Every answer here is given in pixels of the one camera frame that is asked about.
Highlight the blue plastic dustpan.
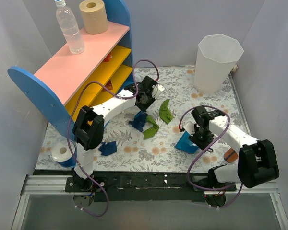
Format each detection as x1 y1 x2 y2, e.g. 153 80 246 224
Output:
175 131 200 154

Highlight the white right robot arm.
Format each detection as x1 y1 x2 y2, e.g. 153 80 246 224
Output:
188 105 279 191

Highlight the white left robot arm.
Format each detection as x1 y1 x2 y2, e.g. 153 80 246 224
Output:
67 76 165 192

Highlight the dark blue paper scrap upper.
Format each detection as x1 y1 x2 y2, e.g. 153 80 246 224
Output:
128 113 148 132

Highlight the dark blue paper scrap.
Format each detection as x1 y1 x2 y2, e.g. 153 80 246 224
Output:
99 141 117 156
128 113 148 132

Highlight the green paper scrap right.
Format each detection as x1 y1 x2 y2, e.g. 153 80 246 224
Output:
159 99 174 124

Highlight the green paper scrap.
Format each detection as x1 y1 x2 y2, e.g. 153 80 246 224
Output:
159 99 174 124
143 115 159 139

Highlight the floral patterned table mat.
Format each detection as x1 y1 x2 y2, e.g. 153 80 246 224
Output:
36 66 256 173

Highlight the orange battery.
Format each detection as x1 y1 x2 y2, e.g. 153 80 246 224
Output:
223 148 239 163

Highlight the green paper scrap left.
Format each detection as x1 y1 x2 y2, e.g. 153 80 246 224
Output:
143 115 159 139

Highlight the red scrap on shelf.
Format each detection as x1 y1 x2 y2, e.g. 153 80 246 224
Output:
103 52 112 62

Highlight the dark blue paper scrap lower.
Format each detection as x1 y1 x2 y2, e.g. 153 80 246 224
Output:
99 141 117 156

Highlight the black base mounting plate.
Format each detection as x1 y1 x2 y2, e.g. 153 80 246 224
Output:
64 171 237 203

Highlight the blue wooden shelf unit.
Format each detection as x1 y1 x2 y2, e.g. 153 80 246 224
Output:
7 0 133 138

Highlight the white octagonal waste bin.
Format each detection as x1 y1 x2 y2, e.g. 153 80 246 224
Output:
193 34 244 94

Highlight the brown paper roll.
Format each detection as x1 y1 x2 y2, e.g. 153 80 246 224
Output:
79 0 108 35

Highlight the clear plastic water bottle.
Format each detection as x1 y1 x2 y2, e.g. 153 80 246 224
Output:
55 0 85 54

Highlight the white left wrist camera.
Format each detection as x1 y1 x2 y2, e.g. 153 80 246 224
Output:
152 84 165 99

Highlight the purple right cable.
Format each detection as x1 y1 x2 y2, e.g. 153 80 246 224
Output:
179 105 244 208

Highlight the purple cable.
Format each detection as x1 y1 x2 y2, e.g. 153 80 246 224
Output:
67 59 160 218
179 105 244 208

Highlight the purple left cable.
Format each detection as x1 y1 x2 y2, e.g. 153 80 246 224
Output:
67 59 160 218

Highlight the aluminium rail frame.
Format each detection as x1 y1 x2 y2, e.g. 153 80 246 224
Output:
12 171 288 230

